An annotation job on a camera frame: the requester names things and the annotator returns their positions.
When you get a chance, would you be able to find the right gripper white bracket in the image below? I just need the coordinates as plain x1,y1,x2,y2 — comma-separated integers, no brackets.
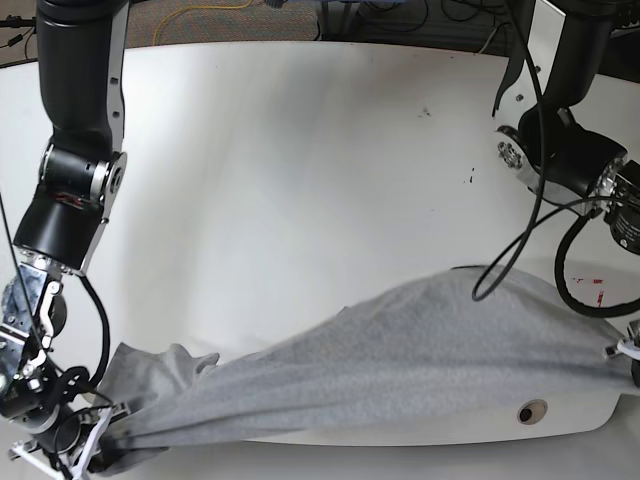
7,403,131,479

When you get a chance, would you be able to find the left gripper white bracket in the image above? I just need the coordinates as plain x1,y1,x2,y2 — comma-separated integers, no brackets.
604,320,640,360

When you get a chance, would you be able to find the grey T-shirt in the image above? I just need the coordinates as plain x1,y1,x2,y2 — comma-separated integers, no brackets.
97,269,632,477

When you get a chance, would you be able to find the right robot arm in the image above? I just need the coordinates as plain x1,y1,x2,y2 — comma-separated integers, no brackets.
1,1,130,479

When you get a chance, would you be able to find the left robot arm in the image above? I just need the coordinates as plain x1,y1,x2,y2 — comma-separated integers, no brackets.
492,1,639,319

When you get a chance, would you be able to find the red tape marking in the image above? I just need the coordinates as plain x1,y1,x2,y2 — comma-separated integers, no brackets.
568,277,605,308

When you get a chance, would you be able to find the right table grommet hole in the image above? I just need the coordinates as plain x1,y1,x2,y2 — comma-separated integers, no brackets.
517,399,548,426

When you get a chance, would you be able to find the black tripod stand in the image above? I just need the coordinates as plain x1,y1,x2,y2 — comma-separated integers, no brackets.
0,15,36,49

